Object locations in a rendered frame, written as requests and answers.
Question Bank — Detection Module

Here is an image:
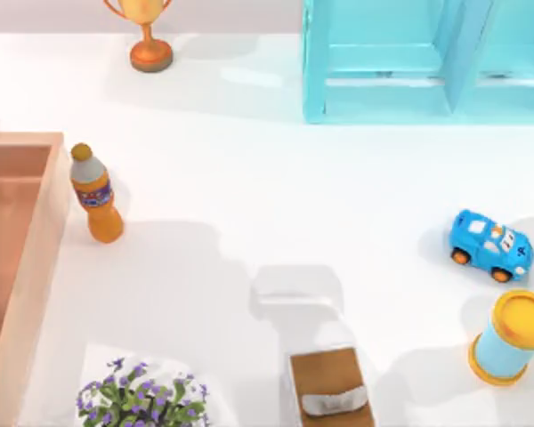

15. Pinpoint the light blue rack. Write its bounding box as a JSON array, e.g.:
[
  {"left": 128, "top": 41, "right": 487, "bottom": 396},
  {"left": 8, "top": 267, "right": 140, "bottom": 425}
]
[{"left": 300, "top": 0, "right": 534, "bottom": 125}]

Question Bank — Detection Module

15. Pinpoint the blue toy car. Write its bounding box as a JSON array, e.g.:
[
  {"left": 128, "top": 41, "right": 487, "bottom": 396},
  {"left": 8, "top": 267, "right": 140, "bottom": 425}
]
[{"left": 448, "top": 209, "right": 534, "bottom": 283}]

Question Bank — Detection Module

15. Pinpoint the blue and yellow can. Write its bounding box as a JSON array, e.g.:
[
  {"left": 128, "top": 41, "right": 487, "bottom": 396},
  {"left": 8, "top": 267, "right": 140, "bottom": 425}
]
[{"left": 467, "top": 289, "right": 534, "bottom": 386}]

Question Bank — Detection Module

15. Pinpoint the purple flower plant pot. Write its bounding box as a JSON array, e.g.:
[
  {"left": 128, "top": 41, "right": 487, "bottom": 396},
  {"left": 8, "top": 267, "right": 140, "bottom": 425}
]
[{"left": 75, "top": 357, "right": 211, "bottom": 427}]

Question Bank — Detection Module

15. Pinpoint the shallow salmon-coloured box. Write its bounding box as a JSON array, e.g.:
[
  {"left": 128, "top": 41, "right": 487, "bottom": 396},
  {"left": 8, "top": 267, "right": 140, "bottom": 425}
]
[{"left": 0, "top": 131, "right": 72, "bottom": 427}]

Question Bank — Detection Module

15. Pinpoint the gold trophy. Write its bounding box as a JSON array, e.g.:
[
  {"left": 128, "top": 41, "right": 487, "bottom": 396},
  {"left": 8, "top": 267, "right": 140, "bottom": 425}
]
[{"left": 101, "top": 0, "right": 175, "bottom": 73}]

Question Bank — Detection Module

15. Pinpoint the orange drink bottle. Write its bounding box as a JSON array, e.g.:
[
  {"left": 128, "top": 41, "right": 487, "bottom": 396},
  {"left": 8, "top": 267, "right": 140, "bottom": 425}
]
[{"left": 69, "top": 141, "right": 125, "bottom": 245}]

